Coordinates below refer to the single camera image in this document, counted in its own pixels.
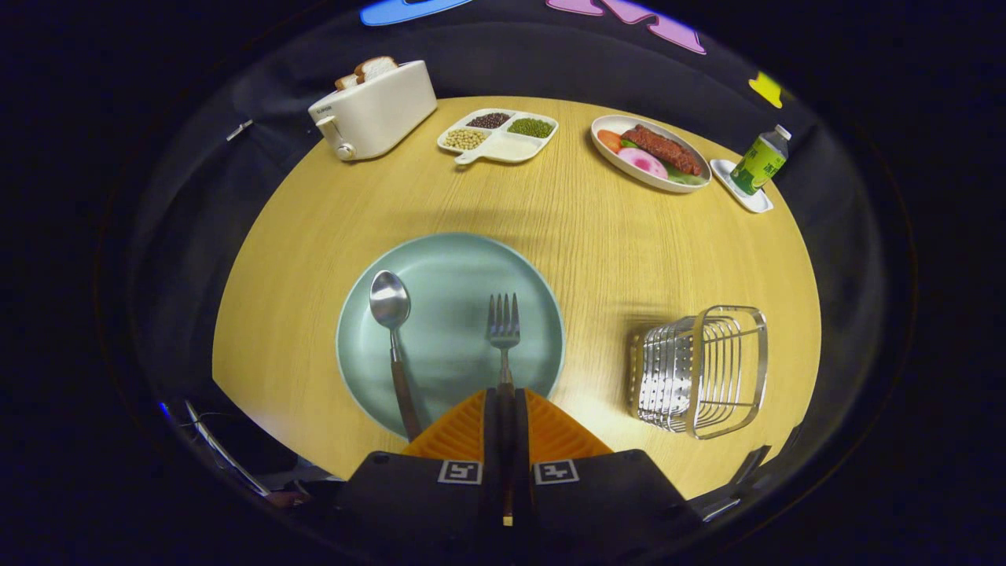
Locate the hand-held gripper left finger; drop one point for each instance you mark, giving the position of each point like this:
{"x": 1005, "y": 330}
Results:
{"x": 491, "y": 440}

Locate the brown meat piece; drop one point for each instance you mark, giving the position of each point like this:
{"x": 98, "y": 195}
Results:
{"x": 664, "y": 149}

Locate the small white dish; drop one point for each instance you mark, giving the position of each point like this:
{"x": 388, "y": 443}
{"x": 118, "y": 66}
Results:
{"x": 756, "y": 202}

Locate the pile of green beans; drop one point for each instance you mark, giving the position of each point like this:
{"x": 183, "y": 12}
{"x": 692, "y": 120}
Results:
{"x": 530, "y": 127}

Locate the white toaster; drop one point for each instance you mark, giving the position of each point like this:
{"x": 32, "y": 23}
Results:
{"x": 381, "y": 114}

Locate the silver metal clip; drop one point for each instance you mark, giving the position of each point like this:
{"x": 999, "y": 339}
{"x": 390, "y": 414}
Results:
{"x": 240, "y": 130}

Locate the white oval food plate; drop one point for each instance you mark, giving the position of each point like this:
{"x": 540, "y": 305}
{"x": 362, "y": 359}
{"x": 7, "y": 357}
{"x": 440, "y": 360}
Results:
{"x": 629, "y": 169}

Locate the white divided tray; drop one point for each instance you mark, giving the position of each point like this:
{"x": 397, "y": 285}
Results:
{"x": 503, "y": 148}

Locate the small bread slice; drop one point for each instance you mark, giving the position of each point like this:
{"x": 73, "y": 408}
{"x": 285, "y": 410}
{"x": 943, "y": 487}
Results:
{"x": 346, "y": 81}

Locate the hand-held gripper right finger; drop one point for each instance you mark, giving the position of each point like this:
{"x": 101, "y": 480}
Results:
{"x": 522, "y": 440}

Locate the pile of dark beans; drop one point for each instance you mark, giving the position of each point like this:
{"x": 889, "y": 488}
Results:
{"x": 488, "y": 120}

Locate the pink round food slice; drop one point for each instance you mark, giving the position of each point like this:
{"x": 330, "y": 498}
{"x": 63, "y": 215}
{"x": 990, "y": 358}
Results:
{"x": 643, "y": 163}

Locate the large bread slice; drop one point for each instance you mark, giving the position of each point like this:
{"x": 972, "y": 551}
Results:
{"x": 376, "y": 68}

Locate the teal round plate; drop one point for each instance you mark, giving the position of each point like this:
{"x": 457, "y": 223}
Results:
{"x": 448, "y": 338}

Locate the pile of yellow soybeans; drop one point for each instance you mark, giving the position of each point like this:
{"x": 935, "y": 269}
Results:
{"x": 464, "y": 139}

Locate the orange carrot piece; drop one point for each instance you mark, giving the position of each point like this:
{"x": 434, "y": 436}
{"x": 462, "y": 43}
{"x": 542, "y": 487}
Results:
{"x": 608, "y": 140}

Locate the silver laptop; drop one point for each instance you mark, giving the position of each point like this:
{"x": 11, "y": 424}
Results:
{"x": 224, "y": 456}

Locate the green lettuce leaf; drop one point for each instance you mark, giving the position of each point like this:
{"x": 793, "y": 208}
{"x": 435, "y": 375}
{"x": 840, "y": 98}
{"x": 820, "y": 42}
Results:
{"x": 690, "y": 178}

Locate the green label drink bottle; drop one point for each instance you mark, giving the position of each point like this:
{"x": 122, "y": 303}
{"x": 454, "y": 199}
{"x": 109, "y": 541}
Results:
{"x": 758, "y": 163}

